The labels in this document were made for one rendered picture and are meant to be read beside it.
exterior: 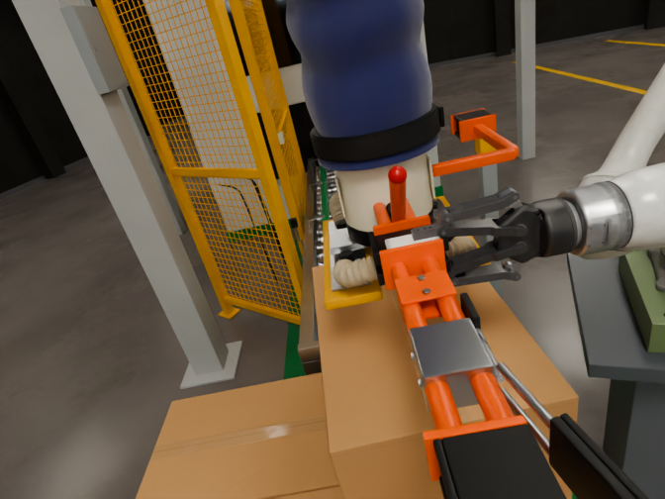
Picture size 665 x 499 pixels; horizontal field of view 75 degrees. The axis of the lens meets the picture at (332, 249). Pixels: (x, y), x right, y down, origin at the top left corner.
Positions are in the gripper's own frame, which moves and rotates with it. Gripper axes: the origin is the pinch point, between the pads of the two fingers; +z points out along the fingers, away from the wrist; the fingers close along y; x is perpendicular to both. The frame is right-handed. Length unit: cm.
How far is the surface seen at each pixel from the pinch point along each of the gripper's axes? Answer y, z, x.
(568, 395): 28.7, -20.2, -3.0
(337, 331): 28.7, 15.4, 23.9
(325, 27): -29.1, 5.2, 17.4
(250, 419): 69, 50, 42
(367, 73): -21.9, 0.5, 16.6
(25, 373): 123, 233, 164
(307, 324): 64, 32, 76
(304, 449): 69, 33, 28
